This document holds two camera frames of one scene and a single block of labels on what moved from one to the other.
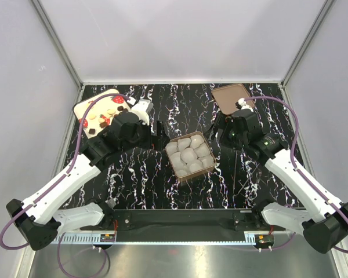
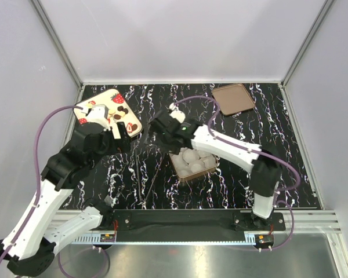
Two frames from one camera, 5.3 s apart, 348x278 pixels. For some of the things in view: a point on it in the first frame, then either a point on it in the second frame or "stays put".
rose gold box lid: (228, 96) stays put
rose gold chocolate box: (189, 155) stays put
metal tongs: (234, 194) → (143, 201)
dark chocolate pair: (120, 108) stays put
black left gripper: (160, 135) → (123, 144)
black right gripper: (219, 123) → (170, 148)
